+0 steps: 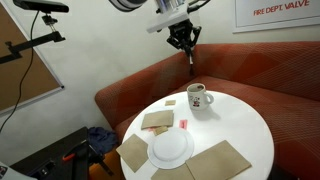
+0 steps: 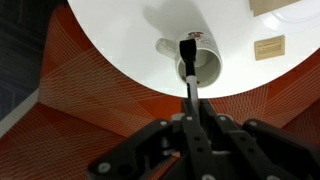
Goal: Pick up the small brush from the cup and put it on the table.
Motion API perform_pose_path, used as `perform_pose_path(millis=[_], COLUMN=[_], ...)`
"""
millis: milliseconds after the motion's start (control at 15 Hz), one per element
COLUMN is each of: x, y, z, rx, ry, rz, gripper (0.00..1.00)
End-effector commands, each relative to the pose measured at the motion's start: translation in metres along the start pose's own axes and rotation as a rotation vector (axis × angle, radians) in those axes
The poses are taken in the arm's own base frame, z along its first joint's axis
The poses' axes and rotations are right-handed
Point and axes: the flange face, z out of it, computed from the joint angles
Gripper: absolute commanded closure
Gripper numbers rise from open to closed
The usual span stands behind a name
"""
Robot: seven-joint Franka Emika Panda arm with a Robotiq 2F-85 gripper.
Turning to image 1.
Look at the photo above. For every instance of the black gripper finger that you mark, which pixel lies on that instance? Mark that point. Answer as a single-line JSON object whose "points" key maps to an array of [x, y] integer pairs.
{"points": [[178, 41], [196, 36]]}

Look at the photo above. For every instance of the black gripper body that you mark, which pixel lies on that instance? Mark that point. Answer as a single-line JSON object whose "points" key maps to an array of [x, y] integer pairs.
{"points": [[181, 31]]}

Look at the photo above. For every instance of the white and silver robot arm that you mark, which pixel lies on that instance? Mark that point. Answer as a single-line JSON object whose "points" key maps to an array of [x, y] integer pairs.
{"points": [[128, 3]]}

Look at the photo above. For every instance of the white mug with cartoon print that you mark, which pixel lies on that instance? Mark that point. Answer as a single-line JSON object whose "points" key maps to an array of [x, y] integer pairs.
{"points": [[196, 100]]}

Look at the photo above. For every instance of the small brown paper packet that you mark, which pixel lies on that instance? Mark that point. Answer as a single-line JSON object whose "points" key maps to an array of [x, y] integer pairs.
{"points": [[170, 102], [160, 130]]}

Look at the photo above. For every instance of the orange patterned sofa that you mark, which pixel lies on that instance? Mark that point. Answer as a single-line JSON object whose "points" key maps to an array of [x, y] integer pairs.
{"points": [[266, 73]]}

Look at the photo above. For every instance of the brown paper napkin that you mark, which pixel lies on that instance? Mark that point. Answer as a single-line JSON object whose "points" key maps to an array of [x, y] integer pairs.
{"points": [[216, 161], [132, 152], [157, 119]]}

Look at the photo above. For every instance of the pink packet with dark print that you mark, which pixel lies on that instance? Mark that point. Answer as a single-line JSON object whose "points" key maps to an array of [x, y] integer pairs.
{"points": [[183, 124]]}

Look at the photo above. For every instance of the fire dept valve sign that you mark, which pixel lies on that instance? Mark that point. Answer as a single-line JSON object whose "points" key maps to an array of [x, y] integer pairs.
{"points": [[276, 11]]}

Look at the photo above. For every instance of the plain pink packet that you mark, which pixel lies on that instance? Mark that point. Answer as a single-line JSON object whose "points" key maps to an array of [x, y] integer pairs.
{"points": [[151, 128]]}

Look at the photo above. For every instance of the white round plate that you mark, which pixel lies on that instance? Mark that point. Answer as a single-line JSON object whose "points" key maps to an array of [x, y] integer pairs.
{"points": [[170, 148]]}

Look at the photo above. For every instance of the blue crumpled cloth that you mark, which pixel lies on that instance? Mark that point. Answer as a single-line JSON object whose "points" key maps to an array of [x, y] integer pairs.
{"points": [[101, 138]]}

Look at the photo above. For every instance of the black metal stand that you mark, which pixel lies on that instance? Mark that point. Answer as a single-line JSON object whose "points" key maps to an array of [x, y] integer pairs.
{"points": [[88, 156]]}

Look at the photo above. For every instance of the black cabinet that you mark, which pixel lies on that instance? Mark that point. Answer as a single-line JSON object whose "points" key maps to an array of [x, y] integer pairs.
{"points": [[50, 156]]}

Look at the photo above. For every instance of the white device with sticker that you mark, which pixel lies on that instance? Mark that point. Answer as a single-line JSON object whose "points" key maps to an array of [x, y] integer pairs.
{"points": [[13, 175]]}

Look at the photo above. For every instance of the black stereo camera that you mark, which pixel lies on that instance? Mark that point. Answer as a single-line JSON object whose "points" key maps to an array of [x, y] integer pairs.
{"points": [[40, 5]]}

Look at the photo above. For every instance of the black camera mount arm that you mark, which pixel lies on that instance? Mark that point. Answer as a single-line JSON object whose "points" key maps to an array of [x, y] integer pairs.
{"points": [[33, 41]]}

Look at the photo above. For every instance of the cork board with white frame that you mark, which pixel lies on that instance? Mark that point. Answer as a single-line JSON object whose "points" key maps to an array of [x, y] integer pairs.
{"points": [[36, 80]]}

